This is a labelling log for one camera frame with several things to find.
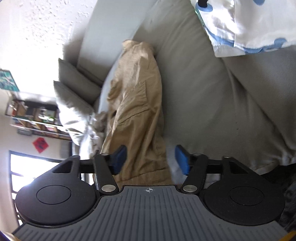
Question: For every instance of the grey pillow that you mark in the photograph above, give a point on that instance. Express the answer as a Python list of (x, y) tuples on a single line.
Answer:
[(75, 113), (77, 82)]

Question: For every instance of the teal wall painting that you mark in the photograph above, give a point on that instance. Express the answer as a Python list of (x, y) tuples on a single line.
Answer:
[(7, 82)]

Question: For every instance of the white grey garment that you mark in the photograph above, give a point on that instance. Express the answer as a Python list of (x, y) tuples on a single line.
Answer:
[(87, 132)]

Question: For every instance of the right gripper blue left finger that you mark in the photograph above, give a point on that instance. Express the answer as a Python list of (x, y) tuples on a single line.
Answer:
[(106, 166)]

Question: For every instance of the wooden bookshelf with books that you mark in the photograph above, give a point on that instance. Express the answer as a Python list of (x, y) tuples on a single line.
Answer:
[(36, 118)]

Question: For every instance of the rear grey back pillow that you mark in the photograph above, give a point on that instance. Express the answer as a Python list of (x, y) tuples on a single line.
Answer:
[(77, 82)]

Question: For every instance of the front grey back pillow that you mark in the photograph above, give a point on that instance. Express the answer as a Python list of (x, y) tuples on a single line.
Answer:
[(75, 113)]

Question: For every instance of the blue green patterned white cloth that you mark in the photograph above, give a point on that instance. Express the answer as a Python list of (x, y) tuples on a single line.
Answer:
[(237, 28)]

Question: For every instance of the grey green sofa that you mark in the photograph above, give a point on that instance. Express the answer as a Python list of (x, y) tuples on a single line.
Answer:
[(111, 23)]

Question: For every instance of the large grey floor cushion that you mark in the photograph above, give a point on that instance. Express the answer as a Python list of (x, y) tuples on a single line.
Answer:
[(243, 107)]

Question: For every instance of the red diamond wall decoration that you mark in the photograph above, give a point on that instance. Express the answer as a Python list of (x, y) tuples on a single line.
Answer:
[(40, 144)]

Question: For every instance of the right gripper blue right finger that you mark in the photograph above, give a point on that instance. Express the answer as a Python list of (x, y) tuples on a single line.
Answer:
[(194, 167)]

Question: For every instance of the tan khaki trousers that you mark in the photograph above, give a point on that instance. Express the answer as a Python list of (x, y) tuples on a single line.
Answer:
[(135, 117)]

